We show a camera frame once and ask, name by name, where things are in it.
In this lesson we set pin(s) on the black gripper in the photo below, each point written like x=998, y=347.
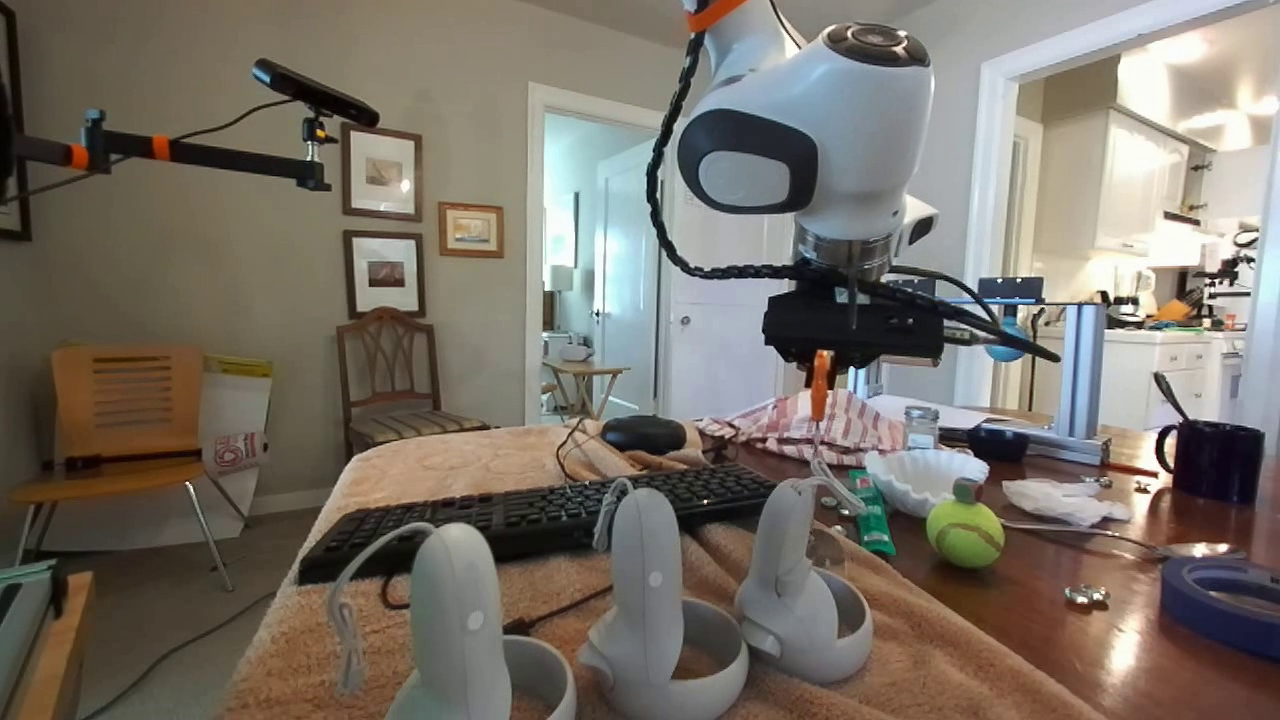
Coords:
x=853, y=326

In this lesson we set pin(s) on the fish slice orange handle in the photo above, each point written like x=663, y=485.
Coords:
x=825, y=488

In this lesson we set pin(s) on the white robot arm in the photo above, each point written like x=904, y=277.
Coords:
x=828, y=135

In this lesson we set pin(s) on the small glass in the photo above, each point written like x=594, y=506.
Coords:
x=921, y=426

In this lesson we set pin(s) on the red striped cloth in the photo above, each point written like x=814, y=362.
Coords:
x=786, y=426

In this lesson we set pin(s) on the white ruffled bowl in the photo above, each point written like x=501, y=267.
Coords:
x=916, y=480

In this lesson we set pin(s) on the green snack stick packet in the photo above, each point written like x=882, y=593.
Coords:
x=874, y=529

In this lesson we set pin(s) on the green tennis ball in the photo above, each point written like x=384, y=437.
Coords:
x=967, y=529

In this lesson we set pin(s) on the black computer mouse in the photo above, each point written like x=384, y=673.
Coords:
x=643, y=433

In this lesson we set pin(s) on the white crumpled napkin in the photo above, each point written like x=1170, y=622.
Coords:
x=1079, y=506

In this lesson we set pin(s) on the small side table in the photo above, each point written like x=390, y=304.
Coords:
x=581, y=385

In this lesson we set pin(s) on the dark blue mug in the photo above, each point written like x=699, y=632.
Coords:
x=1212, y=462

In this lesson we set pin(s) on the white VR controller middle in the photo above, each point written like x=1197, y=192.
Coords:
x=659, y=654

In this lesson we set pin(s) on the metal spoon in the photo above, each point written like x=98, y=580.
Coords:
x=1159, y=549

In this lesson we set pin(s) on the small framed picture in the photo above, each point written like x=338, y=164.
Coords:
x=471, y=231

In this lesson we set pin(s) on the blue tape roll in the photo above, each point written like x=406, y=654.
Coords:
x=1224, y=600

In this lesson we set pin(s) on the dark wooden armchair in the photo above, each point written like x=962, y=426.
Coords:
x=390, y=385

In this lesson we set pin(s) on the lower framed picture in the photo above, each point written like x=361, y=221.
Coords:
x=384, y=268

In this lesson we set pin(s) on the upper framed picture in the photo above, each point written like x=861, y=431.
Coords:
x=383, y=174

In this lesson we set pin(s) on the white VR controller far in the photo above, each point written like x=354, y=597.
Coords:
x=462, y=656

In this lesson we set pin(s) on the black keyboard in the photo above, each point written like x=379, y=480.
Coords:
x=531, y=521

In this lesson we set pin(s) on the white paper bag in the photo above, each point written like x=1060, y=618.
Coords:
x=234, y=414

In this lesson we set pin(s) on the tan towel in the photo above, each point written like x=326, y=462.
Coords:
x=924, y=663

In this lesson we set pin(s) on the wooden slatted chair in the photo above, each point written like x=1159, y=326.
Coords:
x=127, y=417

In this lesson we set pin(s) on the black camera on boom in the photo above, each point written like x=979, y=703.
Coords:
x=98, y=148

